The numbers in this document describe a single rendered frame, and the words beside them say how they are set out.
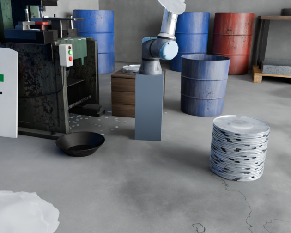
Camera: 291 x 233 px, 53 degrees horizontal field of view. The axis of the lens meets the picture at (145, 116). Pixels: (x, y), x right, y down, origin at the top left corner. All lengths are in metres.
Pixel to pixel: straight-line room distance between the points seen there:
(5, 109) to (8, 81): 0.19
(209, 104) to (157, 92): 0.75
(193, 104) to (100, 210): 1.47
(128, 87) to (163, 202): 1.24
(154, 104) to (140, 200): 0.75
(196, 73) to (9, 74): 1.40
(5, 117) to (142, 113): 0.94
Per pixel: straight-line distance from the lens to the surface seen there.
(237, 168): 1.60
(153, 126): 1.98
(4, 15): 2.31
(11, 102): 2.19
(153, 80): 1.90
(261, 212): 1.45
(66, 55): 1.93
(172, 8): 1.44
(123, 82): 2.40
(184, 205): 1.40
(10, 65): 2.19
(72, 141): 1.98
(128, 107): 2.45
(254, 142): 1.57
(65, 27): 2.25
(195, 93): 2.52
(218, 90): 2.55
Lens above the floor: 0.80
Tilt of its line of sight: 19 degrees down
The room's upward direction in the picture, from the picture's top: 1 degrees clockwise
